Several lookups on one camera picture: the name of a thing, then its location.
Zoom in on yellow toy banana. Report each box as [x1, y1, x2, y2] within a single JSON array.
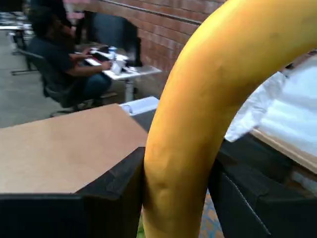
[[142, 0, 317, 238]]

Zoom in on white plastic sheet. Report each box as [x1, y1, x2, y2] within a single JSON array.
[[224, 56, 317, 159]]

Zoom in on white box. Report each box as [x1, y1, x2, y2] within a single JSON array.
[[118, 96, 159, 115]]

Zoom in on black office chair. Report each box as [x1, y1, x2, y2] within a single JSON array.
[[11, 48, 96, 118]]

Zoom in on white crumpled paper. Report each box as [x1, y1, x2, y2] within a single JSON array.
[[111, 59, 125, 75]]

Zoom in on white desk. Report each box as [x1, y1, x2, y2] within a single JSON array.
[[74, 46, 163, 102]]

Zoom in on person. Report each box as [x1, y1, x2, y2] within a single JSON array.
[[26, 4, 112, 110]]

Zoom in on black computer monitor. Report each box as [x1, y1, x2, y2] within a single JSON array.
[[83, 10, 144, 67]]

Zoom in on blue wire basket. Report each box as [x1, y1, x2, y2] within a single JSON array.
[[199, 194, 224, 238]]

